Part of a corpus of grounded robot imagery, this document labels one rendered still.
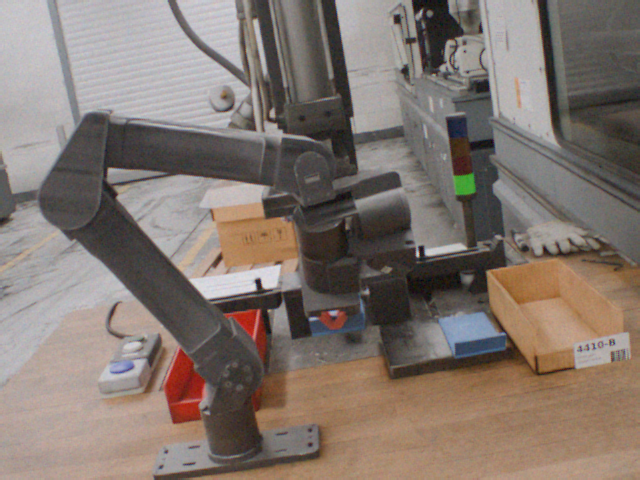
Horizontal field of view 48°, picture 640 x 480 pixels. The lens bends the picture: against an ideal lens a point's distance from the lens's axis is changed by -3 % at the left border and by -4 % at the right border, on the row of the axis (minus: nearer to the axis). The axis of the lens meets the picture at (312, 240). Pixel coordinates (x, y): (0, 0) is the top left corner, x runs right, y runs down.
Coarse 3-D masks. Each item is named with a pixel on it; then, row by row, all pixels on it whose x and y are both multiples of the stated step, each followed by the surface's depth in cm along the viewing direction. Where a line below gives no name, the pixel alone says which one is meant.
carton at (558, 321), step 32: (512, 288) 117; (544, 288) 117; (576, 288) 108; (512, 320) 103; (544, 320) 110; (576, 320) 108; (608, 320) 97; (544, 352) 94; (576, 352) 94; (608, 352) 94
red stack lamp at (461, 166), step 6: (462, 156) 134; (468, 156) 134; (456, 162) 134; (462, 162) 133; (468, 162) 134; (456, 168) 134; (462, 168) 134; (468, 168) 134; (456, 174) 135; (462, 174) 134; (468, 174) 134
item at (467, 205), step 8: (456, 112) 134; (472, 192) 135; (456, 200) 136; (464, 200) 135; (464, 208) 137; (472, 208) 137; (464, 216) 137; (472, 216) 137; (464, 224) 138; (472, 224) 137; (472, 232) 138; (472, 240) 138; (464, 272) 139; (472, 272) 138
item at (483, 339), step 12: (444, 324) 111; (456, 324) 110; (480, 324) 108; (456, 336) 106; (468, 336) 105; (480, 336) 98; (492, 336) 97; (504, 336) 97; (456, 348) 98; (468, 348) 98; (480, 348) 99; (492, 348) 99; (504, 348) 99
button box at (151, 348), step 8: (112, 304) 157; (120, 336) 137; (128, 336) 135; (152, 336) 126; (160, 336) 127; (120, 344) 125; (144, 344) 123; (152, 344) 122; (160, 344) 126; (120, 352) 121; (128, 352) 120; (136, 352) 120; (144, 352) 119; (152, 352) 120; (160, 352) 126; (112, 360) 118; (120, 360) 118; (128, 360) 118; (152, 360) 120; (152, 368) 119
